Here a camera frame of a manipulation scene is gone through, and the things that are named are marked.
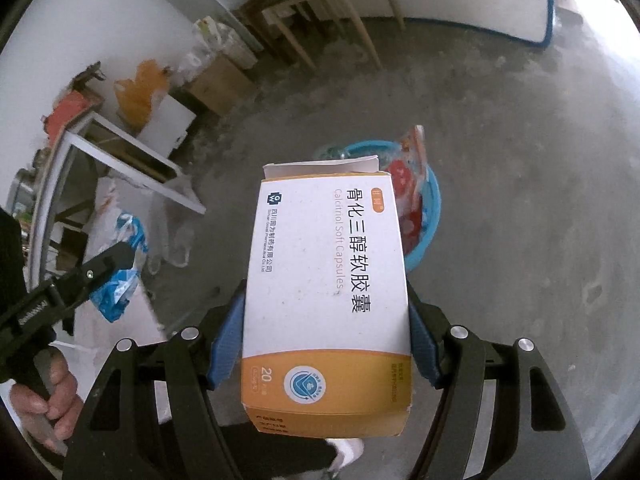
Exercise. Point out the white shelf table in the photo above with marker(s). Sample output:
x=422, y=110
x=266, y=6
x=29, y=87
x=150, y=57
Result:
x=102, y=141

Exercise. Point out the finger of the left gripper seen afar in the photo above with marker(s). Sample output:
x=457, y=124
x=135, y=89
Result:
x=75, y=287

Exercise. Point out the white shoe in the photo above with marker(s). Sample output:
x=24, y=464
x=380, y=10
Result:
x=347, y=451

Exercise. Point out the cardboard box on floor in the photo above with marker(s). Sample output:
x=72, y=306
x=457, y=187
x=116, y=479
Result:
x=221, y=86

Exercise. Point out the red snack bag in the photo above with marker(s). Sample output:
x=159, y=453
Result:
x=407, y=165

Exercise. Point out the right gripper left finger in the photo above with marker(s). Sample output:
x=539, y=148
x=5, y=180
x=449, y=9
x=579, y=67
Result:
x=148, y=415

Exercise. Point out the yellow white medicine box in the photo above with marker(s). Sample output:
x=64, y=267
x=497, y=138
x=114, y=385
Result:
x=326, y=330

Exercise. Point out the blue wrapper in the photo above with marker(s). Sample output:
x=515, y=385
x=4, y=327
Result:
x=110, y=228

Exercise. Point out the orange plastic bag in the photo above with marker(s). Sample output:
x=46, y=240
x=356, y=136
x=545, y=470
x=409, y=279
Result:
x=137, y=97

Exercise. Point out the blue plastic basin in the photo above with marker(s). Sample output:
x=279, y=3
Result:
x=432, y=201

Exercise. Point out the white plastic bag under shelf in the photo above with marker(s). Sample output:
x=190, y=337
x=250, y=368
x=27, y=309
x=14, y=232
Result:
x=159, y=229

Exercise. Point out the left hand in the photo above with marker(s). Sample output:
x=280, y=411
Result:
x=49, y=421

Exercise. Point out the steel pot on shelf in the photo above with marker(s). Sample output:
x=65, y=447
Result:
x=23, y=195

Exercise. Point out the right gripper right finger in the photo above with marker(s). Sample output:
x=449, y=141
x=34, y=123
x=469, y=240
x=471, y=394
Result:
x=532, y=435

